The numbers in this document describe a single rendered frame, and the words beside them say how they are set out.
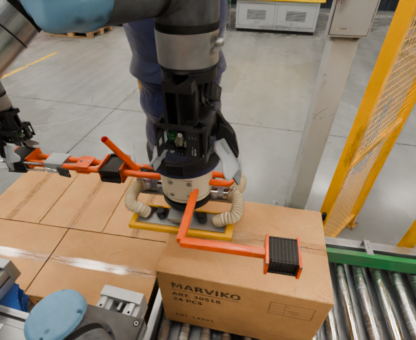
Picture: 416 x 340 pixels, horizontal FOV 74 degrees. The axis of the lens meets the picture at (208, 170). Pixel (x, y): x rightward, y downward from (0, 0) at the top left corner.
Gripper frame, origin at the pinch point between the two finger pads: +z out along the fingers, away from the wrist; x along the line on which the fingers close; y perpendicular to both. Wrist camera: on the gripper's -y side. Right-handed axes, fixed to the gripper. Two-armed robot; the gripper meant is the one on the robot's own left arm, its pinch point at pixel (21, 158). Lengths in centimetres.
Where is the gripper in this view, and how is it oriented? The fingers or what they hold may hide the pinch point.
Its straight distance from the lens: 120.0
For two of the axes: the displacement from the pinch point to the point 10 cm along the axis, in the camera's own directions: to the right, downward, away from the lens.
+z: 0.1, 7.7, 6.4
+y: 9.9, 1.0, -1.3
